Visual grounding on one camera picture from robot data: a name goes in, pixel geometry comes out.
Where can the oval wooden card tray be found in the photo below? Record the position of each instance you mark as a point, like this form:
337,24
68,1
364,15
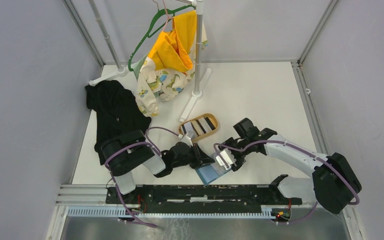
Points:
206,124

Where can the yellow dinosaur print jacket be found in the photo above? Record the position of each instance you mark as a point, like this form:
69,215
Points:
169,66

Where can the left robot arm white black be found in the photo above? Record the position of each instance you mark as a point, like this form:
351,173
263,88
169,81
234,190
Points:
124,153

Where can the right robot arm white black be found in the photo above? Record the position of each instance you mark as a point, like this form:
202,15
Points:
334,182

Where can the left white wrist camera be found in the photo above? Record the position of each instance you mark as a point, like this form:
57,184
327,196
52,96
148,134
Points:
187,138

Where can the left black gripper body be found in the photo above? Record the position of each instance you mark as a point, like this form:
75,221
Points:
192,158

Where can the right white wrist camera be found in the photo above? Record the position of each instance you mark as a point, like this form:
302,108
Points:
225,158

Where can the blue card holder wallet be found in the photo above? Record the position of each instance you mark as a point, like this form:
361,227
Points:
208,173

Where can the white metal clothes rack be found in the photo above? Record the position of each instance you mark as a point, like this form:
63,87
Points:
201,44

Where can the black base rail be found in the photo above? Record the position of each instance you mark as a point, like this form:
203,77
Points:
210,199

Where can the black garment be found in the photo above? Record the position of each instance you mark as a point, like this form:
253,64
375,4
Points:
117,112

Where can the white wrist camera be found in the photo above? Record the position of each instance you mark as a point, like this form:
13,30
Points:
225,158
187,138

